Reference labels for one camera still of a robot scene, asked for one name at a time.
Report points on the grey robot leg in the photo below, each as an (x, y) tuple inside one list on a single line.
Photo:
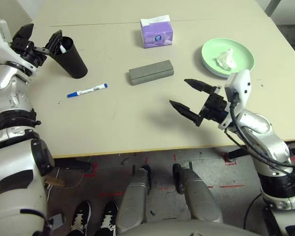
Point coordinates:
[(200, 194), (134, 201)]

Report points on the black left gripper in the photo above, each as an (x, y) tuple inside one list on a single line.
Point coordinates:
[(30, 52)]

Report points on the purple tissue pack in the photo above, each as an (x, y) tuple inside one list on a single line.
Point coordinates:
[(157, 35)]

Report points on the black white sneaker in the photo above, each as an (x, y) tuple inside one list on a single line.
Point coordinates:
[(81, 218), (109, 218)]

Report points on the small grey floor box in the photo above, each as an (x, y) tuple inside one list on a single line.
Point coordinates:
[(56, 220)]

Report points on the white tissue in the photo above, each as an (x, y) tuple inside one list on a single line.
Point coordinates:
[(226, 60)]

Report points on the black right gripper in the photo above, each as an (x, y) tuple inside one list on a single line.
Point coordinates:
[(215, 108)]

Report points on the grey robot right leg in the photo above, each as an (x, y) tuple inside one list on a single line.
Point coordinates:
[(200, 194)]

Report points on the neighbouring table metal frame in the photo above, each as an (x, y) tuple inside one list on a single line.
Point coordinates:
[(273, 7)]

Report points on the grey glasses case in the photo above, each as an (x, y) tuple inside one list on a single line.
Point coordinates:
[(151, 73)]

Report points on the green plate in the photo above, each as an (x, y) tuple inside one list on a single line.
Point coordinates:
[(211, 51)]

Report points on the brown wooden block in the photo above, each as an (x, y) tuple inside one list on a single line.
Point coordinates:
[(55, 182)]

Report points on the grey robot torso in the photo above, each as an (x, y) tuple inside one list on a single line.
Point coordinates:
[(186, 228)]

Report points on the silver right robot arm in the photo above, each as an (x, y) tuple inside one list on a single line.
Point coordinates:
[(268, 137)]

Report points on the black cup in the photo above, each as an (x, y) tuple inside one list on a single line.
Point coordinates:
[(73, 64)]

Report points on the grey robot left leg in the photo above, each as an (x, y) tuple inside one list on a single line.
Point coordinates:
[(134, 201)]

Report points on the blue plate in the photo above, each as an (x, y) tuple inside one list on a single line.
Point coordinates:
[(215, 73)]

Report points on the white marker blue cap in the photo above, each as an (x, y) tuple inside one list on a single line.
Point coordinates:
[(88, 90)]

